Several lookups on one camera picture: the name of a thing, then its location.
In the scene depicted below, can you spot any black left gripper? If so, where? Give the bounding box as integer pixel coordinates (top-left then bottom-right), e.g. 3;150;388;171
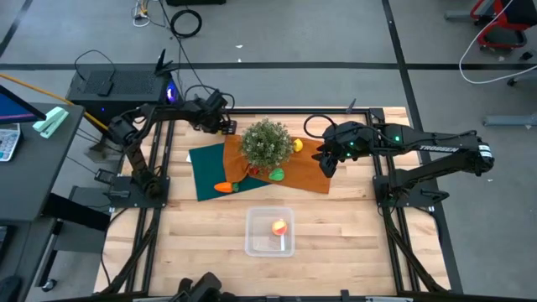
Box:
193;104;238;136

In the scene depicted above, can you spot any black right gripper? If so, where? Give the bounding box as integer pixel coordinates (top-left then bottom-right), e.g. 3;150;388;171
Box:
311;121;378;179

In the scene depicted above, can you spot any orange toy carrot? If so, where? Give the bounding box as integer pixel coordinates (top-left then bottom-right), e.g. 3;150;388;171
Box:
213;181;240;195

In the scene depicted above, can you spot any clear plastic tupperware container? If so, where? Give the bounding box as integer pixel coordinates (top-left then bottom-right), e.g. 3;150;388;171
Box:
244;206;296;258

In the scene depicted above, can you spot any orange cloth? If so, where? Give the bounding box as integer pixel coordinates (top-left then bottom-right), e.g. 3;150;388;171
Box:
222;133;333;195

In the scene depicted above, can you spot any artificial potted plant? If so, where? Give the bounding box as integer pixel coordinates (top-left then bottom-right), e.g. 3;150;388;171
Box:
239;117;295;171

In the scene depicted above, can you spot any dark green cloth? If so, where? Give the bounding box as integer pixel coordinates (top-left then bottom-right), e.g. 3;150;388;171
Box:
188;142;272;202

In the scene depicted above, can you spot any black computer tower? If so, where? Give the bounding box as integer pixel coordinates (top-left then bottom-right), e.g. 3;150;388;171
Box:
65;48;181;127

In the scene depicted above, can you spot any black box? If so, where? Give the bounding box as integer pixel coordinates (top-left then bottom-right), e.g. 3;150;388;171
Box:
165;0;227;7

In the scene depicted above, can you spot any black power brick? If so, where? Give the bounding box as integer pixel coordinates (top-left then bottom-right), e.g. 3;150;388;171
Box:
94;167;117;185

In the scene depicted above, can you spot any black bulky device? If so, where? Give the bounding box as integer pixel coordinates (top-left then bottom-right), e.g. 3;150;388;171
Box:
169;271;236;302

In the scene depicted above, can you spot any mint green stapler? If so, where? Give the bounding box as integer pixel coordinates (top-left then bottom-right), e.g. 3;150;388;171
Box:
32;106;70;139

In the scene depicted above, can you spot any grey metal furniture foot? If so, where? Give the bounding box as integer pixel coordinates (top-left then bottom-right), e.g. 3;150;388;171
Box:
482;112;537;128

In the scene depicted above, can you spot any yellow pole with black tip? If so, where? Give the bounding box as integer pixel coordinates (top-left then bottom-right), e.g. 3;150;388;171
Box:
0;73;111;132

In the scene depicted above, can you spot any black desk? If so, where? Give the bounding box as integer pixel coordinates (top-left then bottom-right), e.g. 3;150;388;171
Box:
0;102;112;302

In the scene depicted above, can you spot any red and black chair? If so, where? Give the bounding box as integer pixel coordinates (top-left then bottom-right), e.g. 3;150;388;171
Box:
443;0;537;51

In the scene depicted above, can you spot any computer monitor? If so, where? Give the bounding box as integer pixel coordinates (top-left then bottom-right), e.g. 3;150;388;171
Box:
0;83;47;126

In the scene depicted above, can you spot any white calculator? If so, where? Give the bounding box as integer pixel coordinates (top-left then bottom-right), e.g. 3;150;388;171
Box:
0;122;22;163

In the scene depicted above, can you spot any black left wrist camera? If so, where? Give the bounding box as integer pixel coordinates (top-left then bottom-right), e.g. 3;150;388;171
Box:
204;88;230;111

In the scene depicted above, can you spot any black right camera cable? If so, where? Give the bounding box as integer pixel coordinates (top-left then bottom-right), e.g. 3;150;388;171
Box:
303;113;337;139

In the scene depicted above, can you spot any black camera cable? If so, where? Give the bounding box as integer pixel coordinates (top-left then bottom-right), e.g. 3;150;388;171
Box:
303;113;337;139
184;83;236;111

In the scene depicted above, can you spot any black aluminium table frame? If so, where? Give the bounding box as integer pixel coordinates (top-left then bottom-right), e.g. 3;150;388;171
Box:
100;98;465;302

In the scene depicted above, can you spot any black left camera cable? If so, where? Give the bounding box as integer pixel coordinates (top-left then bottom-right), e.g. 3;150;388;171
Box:
184;83;236;111

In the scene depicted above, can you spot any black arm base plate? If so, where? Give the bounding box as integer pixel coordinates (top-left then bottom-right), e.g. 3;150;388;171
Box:
372;174;450;209
109;174;171;210

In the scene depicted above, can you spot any long black floor cable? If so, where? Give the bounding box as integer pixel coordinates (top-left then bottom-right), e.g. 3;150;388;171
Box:
158;0;226;108

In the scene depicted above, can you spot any coiled black cable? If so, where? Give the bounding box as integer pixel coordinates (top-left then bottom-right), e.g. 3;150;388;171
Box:
169;8;203;39

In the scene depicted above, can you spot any grey floor bracket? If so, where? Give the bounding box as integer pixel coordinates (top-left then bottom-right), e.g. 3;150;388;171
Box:
85;138;123;164

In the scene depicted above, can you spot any white cable bundle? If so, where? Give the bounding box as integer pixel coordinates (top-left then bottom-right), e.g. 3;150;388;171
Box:
132;0;152;29

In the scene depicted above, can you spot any long white cable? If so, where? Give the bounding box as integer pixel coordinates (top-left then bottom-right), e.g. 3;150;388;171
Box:
458;0;537;85

